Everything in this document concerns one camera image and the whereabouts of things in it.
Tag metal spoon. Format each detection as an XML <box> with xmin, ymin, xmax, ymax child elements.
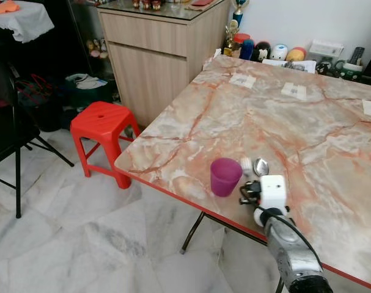
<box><xmin>253</xmin><ymin>158</ymin><xmax>270</xmax><ymax>179</ymax></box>

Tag purple plastic cup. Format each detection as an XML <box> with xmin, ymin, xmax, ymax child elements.
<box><xmin>210</xmin><ymin>157</ymin><xmax>243</xmax><ymax>197</ymax></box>

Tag black metal table leg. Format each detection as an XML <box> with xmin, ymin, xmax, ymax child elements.
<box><xmin>180</xmin><ymin>212</ymin><xmax>205</xmax><ymax>255</ymax></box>

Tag white paper sheets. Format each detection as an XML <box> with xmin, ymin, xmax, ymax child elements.
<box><xmin>262</xmin><ymin>59</ymin><xmax>317</xmax><ymax>73</ymax></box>

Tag black round toy figure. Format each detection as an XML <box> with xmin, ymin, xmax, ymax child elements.
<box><xmin>254</xmin><ymin>42</ymin><xmax>272</xmax><ymax>62</ymax></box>

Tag dark blue bottle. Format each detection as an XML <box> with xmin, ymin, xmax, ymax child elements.
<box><xmin>240</xmin><ymin>39</ymin><xmax>255</xmax><ymax>60</ymax></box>

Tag white round toy figure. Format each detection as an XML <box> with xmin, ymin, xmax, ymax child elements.
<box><xmin>271</xmin><ymin>44</ymin><xmax>289</xmax><ymax>61</ymax></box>

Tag yellow red toy figure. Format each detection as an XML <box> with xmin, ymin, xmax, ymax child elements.
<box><xmin>286</xmin><ymin>47</ymin><xmax>307</xmax><ymax>62</ymax></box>

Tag light wooden cabinet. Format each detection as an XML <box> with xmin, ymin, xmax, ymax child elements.
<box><xmin>98</xmin><ymin>0</ymin><xmax>232</xmax><ymax>128</ymax></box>

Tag dark green mug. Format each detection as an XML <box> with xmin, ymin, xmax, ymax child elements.
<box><xmin>335</xmin><ymin>59</ymin><xmax>364</xmax><ymax>81</ymax></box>

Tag red plastic stool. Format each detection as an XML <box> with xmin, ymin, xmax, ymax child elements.
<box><xmin>70</xmin><ymin>101</ymin><xmax>141</xmax><ymax>189</ymax></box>

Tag gold trophy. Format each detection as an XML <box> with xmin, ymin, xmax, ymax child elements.
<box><xmin>224</xmin><ymin>20</ymin><xmax>241</xmax><ymax>57</ymax></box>

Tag white power socket box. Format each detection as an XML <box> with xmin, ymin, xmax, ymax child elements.
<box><xmin>309</xmin><ymin>40</ymin><xmax>345</xmax><ymax>59</ymax></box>

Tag black remote control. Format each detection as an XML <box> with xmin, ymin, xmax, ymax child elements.
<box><xmin>347</xmin><ymin>47</ymin><xmax>365</xmax><ymax>67</ymax></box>

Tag dark green bag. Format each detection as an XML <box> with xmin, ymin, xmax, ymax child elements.
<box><xmin>66</xmin><ymin>73</ymin><xmax>116</xmax><ymax>110</ymax></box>

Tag blue trophy cup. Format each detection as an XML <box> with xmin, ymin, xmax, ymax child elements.
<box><xmin>233</xmin><ymin>0</ymin><xmax>250</xmax><ymax>28</ymax></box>

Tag red and black bag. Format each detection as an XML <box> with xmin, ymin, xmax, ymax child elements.
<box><xmin>14</xmin><ymin>73</ymin><xmax>57</xmax><ymax>107</ymax></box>

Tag white lace tablecloth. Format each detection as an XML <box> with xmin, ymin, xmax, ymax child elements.
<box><xmin>0</xmin><ymin>0</ymin><xmax>54</xmax><ymax>43</ymax></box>

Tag orange cloth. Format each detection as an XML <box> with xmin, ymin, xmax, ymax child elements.
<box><xmin>0</xmin><ymin>0</ymin><xmax>20</xmax><ymax>14</ymax></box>

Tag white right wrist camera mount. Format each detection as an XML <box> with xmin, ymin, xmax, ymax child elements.
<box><xmin>259</xmin><ymin>175</ymin><xmax>289</xmax><ymax>212</ymax></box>

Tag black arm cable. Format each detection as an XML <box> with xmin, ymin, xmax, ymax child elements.
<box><xmin>256</xmin><ymin>206</ymin><xmax>325</xmax><ymax>272</ymax></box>

